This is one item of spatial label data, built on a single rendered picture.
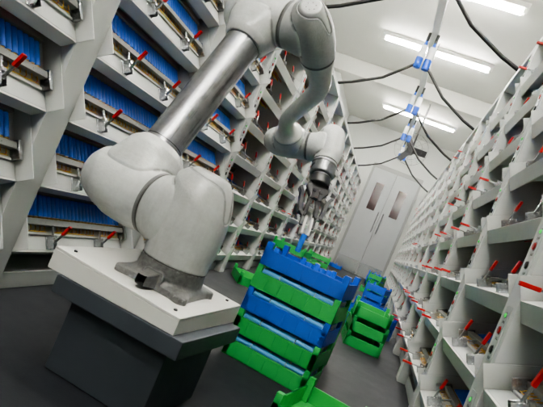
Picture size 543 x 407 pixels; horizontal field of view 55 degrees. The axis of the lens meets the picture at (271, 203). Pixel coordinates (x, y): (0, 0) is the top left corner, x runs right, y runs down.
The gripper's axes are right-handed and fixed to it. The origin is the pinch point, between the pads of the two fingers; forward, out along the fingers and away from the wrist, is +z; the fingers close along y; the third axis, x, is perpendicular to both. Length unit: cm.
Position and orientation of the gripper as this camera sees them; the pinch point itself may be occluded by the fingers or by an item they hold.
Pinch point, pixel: (305, 227)
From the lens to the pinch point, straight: 175.0
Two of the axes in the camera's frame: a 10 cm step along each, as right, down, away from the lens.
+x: 3.0, -3.4, -8.9
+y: -9.1, -3.9, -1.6
